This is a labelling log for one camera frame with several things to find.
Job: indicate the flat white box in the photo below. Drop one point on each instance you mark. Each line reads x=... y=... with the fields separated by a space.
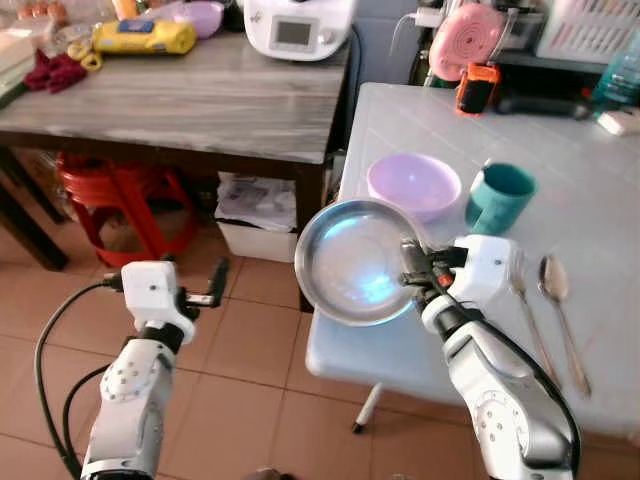
x=620 y=122

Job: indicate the red plastic stool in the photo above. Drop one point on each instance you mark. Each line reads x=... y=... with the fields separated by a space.
x=120 y=185

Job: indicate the small purple bowl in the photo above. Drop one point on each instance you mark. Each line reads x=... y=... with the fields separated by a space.
x=205 y=18

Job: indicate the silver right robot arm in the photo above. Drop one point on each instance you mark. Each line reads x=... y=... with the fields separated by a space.
x=500 y=400

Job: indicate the steel fork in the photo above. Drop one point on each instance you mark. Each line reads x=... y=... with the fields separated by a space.
x=519 y=275

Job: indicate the yellow package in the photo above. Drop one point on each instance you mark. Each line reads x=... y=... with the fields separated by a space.
x=150 y=40

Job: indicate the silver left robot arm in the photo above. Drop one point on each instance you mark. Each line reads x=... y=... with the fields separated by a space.
x=135 y=390

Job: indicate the white plastic basket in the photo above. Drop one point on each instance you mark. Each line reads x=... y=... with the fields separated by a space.
x=590 y=30

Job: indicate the pink round fan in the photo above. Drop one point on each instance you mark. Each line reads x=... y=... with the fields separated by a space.
x=465 y=40

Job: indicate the white tiled table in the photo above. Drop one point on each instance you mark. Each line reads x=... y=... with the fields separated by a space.
x=590 y=200

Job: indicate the white storage box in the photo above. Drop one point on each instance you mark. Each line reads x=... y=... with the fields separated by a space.
x=255 y=240

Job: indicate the round steel plate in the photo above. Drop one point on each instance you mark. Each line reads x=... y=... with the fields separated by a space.
x=350 y=260

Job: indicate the dark red cloth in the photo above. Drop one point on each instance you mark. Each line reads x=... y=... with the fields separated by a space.
x=55 y=72

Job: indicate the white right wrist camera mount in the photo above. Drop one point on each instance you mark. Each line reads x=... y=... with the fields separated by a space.
x=485 y=270

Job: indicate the long black device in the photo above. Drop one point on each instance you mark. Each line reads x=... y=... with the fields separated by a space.
x=540 y=105

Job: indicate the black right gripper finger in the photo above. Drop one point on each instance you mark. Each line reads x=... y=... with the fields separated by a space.
x=411 y=262

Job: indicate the orange and black device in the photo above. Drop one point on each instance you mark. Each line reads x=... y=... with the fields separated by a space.
x=477 y=92

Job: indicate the white kitchen appliance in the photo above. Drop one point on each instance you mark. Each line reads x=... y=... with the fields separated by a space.
x=320 y=30

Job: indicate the large purple plastic bowl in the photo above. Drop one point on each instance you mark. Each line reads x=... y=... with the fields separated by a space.
x=412 y=185

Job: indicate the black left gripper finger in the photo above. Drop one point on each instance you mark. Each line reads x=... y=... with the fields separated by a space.
x=218 y=277
x=169 y=261

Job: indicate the teal water bottle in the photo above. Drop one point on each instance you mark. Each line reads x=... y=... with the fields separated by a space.
x=622 y=80

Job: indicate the teal mug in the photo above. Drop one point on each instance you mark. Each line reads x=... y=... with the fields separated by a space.
x=495 y=205

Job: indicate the grey wooden table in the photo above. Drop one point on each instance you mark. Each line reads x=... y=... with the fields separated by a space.
x=200 y=100

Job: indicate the steel spoon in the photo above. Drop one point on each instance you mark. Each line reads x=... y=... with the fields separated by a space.
x=553 y=280

